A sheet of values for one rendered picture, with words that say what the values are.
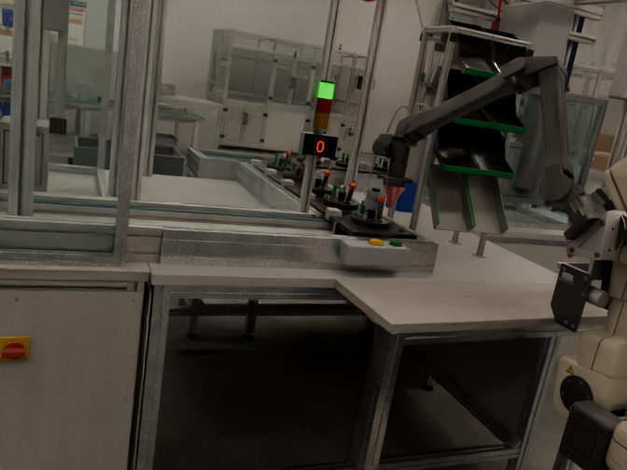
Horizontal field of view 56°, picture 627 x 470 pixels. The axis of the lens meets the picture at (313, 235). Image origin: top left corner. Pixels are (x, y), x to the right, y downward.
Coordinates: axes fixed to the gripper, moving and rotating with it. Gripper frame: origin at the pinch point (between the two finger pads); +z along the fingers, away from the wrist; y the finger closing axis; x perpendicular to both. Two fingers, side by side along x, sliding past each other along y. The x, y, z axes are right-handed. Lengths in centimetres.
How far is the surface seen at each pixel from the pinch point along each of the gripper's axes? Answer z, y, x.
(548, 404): 107, -139, -39
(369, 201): 1.6, 2.2, -9.5
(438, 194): -2.7, -25.9, -11.5
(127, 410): 62, 78, 12
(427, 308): 20.5, 3.7, 36.4
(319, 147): -13.3, 19.0, -20.3
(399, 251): 11.3, 1.8, 14.0
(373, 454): 60, 16, 44
